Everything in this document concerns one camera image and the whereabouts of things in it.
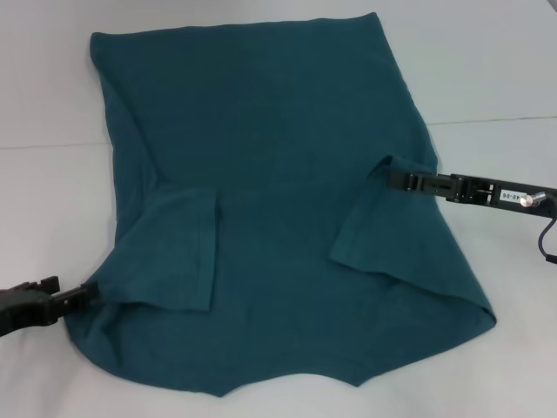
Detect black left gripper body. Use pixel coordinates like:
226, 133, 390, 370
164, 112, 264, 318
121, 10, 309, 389
0, 282, 67, 338

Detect teal blue shirt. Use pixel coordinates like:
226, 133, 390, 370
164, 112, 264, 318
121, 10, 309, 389
63, 11, 498, 387

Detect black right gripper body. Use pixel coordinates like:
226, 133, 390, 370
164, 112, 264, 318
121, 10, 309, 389
451, 173, 557, 219

